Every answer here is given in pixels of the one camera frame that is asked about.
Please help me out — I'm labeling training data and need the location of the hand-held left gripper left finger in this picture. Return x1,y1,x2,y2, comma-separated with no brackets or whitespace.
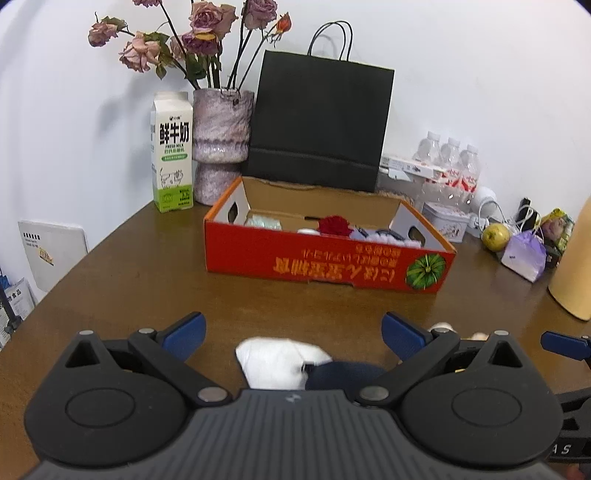
65,311,234,411

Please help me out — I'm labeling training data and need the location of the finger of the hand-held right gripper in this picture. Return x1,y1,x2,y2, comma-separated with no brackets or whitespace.
540,330,591,370

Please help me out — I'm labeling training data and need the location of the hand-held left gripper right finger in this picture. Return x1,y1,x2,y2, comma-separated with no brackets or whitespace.
355,311,527,411

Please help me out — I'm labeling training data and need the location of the navy sock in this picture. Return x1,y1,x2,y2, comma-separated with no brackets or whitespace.
307,361,393,391

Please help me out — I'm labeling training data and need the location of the white sock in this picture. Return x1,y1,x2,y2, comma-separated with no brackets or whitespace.
235,338,333,389

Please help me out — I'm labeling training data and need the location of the purple fluffy sock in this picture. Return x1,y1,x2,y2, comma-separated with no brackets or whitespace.
349,225,416,245

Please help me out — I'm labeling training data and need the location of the orange cardboard box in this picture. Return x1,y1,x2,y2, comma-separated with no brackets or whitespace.
203,175,458,295

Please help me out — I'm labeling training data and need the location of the purple tissue pack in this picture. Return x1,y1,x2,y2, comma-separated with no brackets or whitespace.
501,231,548,283

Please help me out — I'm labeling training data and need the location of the colourful snack packet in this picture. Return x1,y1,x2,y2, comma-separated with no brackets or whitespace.
540,209,575,268

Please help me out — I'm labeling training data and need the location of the white floral tin box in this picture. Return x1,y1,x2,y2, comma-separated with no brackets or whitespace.
422,201,472,243

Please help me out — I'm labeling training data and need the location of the green apple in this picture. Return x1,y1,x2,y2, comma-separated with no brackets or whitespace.
481,223,511,252

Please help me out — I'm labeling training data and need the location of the red cloth item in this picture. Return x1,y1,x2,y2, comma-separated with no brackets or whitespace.
318,215,354,236

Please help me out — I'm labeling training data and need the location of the teal cloth item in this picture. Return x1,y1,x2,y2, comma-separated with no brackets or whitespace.
244,215,283,230

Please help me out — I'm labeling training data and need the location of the black device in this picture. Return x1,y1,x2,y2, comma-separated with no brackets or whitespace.
517,198,541,232

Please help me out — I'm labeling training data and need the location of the white paper envelope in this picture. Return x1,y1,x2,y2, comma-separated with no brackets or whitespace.
17,220,89,292

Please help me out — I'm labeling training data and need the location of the small white fan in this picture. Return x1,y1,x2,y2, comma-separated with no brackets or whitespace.
467,186,499,232

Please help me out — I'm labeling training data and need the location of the blue white packet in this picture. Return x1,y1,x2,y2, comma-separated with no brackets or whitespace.
0,268,38,349

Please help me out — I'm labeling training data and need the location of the flat white orange carton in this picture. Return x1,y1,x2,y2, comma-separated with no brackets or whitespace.
379,154,448,180

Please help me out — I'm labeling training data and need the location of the clear water bottle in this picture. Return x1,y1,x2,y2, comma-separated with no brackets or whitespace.
438,137,462,185
412,131,444,164
458,144,481,192

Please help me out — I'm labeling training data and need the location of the white green milk carton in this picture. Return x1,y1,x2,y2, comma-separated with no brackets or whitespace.
151,91,195,213

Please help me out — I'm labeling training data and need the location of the purple mottled vase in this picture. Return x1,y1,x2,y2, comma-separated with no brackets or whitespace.
191,88,256,206

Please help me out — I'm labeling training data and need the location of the black paper bag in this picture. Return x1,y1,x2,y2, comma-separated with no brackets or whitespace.
241,21,395,193

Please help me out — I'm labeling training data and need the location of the dried rose bouquet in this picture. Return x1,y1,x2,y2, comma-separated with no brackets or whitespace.
88,0,294,90

